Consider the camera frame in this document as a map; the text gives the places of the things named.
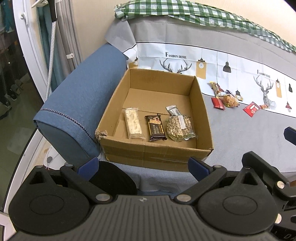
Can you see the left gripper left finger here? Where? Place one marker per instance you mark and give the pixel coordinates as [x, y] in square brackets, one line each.
[78, 178]

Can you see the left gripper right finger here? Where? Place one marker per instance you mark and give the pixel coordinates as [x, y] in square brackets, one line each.
[208, 178]

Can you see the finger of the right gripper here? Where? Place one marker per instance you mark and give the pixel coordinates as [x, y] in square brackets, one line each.
[290, 135]

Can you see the small orange candy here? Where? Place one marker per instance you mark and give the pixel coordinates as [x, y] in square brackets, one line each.
[264, 106]

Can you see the round seed cracker packet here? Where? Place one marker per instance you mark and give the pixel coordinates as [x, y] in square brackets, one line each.
[179, 128]

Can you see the dark chocolate bar packet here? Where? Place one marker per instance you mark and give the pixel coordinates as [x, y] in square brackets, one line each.
[156, 128]

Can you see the clear bag brown cookies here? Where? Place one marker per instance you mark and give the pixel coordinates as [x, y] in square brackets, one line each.
[229, 101]

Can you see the small red snack packet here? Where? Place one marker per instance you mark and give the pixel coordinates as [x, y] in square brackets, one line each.
[217, 103]

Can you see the silver foil snack bar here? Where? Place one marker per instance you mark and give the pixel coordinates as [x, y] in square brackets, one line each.
[173, 110]

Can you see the white nougat bar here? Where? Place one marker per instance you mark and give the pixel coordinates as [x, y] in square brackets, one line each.
[134, 129]

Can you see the yellow cartoon candy bar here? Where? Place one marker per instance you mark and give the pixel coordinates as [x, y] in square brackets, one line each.
[215, 88]

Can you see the grey printed sofa cover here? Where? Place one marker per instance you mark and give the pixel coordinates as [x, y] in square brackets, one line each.
[161, 44]

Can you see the brown cardboard box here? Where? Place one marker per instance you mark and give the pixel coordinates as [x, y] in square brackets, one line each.
[151, 91]

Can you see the grey curtain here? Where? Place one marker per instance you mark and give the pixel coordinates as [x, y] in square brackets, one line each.
[71, 56]

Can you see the green checkered cloth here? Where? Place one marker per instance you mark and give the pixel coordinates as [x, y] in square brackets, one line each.
[200, 14]

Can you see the white steamer hanger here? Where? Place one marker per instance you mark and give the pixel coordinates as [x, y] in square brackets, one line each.
[41, 3]

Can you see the white door frame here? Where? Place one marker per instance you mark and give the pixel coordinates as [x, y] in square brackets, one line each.
[27, 27]

